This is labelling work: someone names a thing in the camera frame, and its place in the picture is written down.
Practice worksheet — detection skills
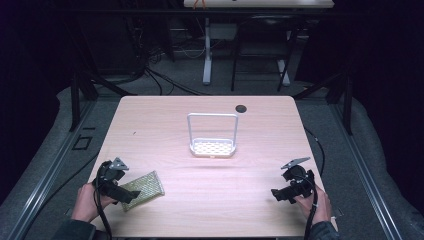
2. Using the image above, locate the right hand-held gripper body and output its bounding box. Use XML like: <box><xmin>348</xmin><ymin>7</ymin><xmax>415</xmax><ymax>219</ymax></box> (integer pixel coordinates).
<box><xmin>280</xmin><ymin>157</ymin><xmax>316</xmax><ymax>200</ymax></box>

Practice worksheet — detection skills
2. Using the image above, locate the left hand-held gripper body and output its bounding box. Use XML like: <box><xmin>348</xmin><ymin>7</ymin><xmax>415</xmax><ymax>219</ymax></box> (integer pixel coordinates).
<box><xmin>92</xmin><ymin>157</ymin><xmax>130</xmax><ymax>198</ymax></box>

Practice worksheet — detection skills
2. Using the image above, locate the green mesh scouring sponge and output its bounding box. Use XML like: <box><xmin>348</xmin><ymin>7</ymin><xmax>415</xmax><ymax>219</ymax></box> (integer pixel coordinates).
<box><xmin>119</xmin><ymin>170</ymin><xmax>166</xmax><ymax>213</ymax></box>

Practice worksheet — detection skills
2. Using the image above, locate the person's right hand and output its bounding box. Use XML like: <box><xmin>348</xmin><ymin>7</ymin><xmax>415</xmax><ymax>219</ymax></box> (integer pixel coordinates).
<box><xmin>293</xmin><ymin>184</ymin><xmax>333</xmax><ymax>226</ymax></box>

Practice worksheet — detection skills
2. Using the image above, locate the person's left hand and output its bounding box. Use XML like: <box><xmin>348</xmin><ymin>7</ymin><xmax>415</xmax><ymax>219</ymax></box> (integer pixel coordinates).
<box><xmin>71</xmin><ymin>182</ymin><xmax>116</xmax><ymax>223</ymax></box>

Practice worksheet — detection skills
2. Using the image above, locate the black tape square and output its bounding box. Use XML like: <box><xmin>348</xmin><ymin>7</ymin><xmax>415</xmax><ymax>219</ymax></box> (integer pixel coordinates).
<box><xmin>71</xmin><ymin>134</ymin><xmax>93</xmax><ymax>151</ymax></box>

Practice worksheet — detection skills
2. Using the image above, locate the black metal stand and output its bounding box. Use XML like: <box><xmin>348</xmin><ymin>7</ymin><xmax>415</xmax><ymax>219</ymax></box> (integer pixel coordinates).
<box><xmin>68</xmin><ymin>13</ymin><xmax>138</xmax><ymax>133</ymax></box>
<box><xmin>293</xmin><ymin>59</ymin><xmax>354</xmax><ymax>136</ymax></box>

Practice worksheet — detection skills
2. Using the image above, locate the black chair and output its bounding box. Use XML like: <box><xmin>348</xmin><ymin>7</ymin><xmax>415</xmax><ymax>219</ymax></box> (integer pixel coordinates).
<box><xmin>230</xmin><ymin>13</ymin><xmax>303</xmax><ymax>93</ymax></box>

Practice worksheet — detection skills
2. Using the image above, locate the white background desk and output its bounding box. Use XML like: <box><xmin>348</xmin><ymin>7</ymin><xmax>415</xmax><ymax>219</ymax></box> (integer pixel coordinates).
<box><xmin>182</xmin><ymin>0</ymin><xmax>335</xmax><ymax>86</ymax></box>

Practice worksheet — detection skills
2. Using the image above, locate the left hand-held gripper cable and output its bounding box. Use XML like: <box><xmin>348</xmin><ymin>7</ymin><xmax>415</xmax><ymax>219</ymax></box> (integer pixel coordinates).
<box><xmin>93</xmin><ymin>178</ymin><xmax>114</xmax><ymax>240</ymax></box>

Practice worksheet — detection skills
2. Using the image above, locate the hand-held gripper cable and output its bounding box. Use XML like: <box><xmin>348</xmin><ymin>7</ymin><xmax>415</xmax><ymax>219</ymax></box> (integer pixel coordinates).
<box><xmin>93</xmin><ymin>178</ymin><xmax>114</xmax><ymax>240</ymax></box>
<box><xmin>303</xmin><ymin>186</ymin><xmax>320</xmax><ymax>240</ymax></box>

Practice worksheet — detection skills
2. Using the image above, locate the right hand-held gripper cable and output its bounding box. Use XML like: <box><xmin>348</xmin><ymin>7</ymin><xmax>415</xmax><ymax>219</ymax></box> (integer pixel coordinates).
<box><xmin>303</xmin><ymin>186</ymin><xmax>320</xmax><ymax>240</ymax></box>

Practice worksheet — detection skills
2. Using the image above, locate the black cable beside table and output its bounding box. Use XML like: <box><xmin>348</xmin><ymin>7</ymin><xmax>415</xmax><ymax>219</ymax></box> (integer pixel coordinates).
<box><xmin>303</xmin><ymin>127</ymin><xmax>326</xmax><ymax>178</ymax></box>

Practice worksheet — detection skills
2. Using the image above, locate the grey metal floor rail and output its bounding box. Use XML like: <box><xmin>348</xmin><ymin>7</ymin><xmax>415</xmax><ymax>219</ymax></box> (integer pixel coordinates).
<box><xmin>329</xmin><ymin>103</ymin><xmax>404</xmax><ymax>240</ymax></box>
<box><xmin>6</xmin><ymin>99</ymin><xmax>98</xmax><ymax>240</ymax></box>

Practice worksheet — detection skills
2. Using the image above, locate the white sponge rack with handle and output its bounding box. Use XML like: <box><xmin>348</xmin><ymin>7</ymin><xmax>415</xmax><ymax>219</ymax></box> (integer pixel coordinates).
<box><xmin>186</xmin><ymin>112</ymin><xmax>240</xmax><ymax>159</ymax></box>

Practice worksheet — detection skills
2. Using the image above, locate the bundle of floor cables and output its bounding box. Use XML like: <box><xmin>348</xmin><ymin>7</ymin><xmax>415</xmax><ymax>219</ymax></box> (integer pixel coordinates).
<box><xmin>131</xmin><ymin>19</ymin><xmax>214</xmax><ymax>97</ymax></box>

